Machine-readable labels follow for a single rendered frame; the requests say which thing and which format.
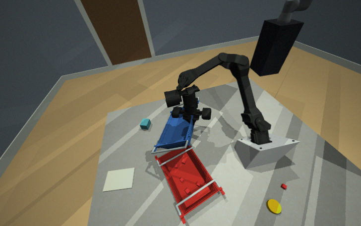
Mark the red plastic tray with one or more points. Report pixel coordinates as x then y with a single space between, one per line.
192 171

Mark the yellow flat disc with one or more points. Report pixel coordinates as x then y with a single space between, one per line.
273 206

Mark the small teal block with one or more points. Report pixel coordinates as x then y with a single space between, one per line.
145 123

